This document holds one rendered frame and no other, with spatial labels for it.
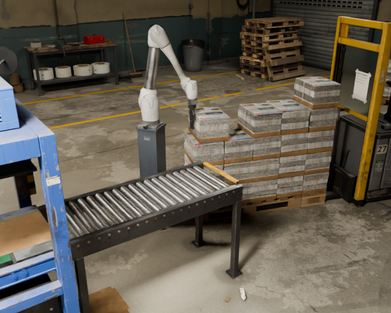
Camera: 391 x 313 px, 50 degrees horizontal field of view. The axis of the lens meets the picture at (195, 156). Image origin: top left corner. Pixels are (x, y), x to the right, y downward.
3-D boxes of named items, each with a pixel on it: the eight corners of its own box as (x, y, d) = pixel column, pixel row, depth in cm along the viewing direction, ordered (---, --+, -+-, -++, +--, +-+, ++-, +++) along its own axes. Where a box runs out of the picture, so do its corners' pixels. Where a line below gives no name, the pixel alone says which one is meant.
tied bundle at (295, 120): (264, 123, 429) (265, 102, 420) (290, 121, 436) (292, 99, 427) (280, 135, 396) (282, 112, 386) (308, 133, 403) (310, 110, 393)
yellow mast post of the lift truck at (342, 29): (317, 171, 496) (337, 16, 427) (324, 169, 498) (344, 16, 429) (321, 174, 488) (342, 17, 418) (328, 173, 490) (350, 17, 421)
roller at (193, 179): (184, 168, 336) (179, 168, 333) (219, 191, 301) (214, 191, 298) (182, 174, 338) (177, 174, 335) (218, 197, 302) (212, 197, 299)
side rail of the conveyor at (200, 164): (200, 173, 354) (200, 160, 349) (203, 176, 350) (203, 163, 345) (40, 221, 284) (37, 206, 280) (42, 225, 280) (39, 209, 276)
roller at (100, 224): (83, 202, 294) (82, 196, 292) (110, 233, 258) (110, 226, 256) (76, 204, 291) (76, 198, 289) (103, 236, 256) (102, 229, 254)
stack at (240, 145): (184, 205, 440) (183, 131, 407) (283, 190, 470) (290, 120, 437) (194, 224, 405) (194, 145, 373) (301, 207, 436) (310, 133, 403)
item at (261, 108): (239, 105, 410) (239, 104, 410) (265, 102, 418) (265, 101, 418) (255, 115, 378) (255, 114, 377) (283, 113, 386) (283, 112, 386)
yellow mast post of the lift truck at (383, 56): (351, 196, 438) (380, 22, 368) (359, 195, 440) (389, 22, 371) (357, 200, 430) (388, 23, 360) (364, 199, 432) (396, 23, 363)
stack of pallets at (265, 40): (272, 67, 1122) (276, 16, 1070) (300, 72, 1054) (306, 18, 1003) (236, 73, 1046) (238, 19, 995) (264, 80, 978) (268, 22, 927)
